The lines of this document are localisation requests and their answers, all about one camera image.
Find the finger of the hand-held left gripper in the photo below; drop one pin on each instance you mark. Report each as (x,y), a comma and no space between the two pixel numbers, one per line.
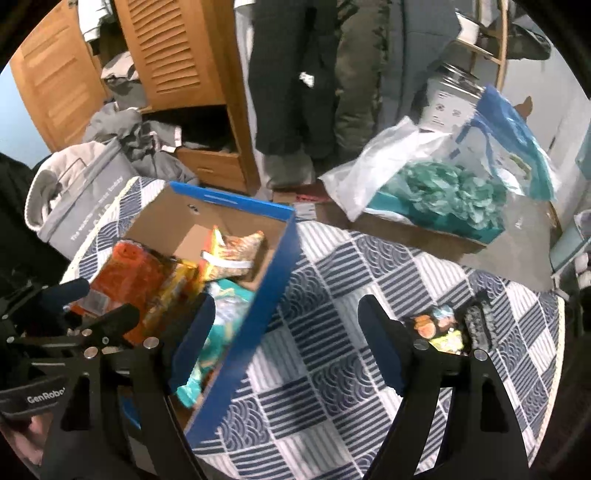
(115,321)
(67,293)

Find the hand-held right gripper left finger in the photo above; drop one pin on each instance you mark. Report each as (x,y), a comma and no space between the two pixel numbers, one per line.
(189,346)

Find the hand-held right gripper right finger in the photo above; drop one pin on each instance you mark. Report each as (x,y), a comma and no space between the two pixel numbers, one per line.
(383,346)

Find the orange barcode snack packet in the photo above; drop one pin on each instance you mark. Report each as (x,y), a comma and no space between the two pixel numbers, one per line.
(129,277)

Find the teal snack packet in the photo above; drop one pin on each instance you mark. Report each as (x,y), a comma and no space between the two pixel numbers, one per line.
(226,314)

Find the yellow snack packet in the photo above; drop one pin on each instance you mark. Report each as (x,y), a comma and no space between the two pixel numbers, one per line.
(182,281)

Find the blue-rimmed cardboard box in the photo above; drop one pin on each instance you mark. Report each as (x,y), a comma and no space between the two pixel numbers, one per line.
(258,323)

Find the orange and white snack packet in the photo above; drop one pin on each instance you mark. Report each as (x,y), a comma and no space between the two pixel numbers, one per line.
(242,247)

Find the person's left hand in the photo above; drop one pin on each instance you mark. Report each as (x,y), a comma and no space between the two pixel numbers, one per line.
(23,438)

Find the dark colourful snack packet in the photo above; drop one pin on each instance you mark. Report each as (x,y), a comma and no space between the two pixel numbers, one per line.
(436,327)

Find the blue patterned tablecloth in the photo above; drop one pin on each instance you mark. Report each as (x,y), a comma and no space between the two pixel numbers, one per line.
(346,286)

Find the grey laundry bag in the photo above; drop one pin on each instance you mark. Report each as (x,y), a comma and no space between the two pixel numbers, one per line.
(87,203)

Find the black cloth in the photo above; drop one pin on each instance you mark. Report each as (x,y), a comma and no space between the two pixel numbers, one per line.
(23,207)

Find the dark grey snack packet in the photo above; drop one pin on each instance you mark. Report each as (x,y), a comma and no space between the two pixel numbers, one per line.
(478,323)

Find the flat brown cardboard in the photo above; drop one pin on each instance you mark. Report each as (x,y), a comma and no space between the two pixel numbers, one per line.
(392,230)

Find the grey clothes pile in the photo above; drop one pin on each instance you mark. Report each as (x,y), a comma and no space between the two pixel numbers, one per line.
(138,138)

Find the white plastic bag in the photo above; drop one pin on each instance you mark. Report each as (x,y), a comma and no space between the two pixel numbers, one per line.
(383,161)

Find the hanging dark coats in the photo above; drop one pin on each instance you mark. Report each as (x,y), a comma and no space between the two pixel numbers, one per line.
(286,170)

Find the pale teal stool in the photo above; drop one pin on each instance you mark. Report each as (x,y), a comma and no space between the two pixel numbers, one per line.
(570,244)

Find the grey and white shelf clothes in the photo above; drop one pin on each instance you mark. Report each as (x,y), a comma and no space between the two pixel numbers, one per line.
(120,78)

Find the blue plastic bag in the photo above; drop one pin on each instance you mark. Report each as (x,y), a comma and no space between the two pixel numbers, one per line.
(512,138)

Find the patterned metal tin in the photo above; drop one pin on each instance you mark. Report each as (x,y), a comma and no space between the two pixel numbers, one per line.
(450,101)

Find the wooden louvred cabinet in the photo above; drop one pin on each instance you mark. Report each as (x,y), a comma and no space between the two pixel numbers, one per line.
(175,46)

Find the olive hanging jacket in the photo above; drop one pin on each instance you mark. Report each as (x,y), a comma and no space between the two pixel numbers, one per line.
(362,69)

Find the grey-blue hanging coat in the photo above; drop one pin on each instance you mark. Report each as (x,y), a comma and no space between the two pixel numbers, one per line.
(415,46)

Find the wooden ladder rack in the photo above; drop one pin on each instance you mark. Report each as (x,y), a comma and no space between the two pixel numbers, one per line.
(498,41)

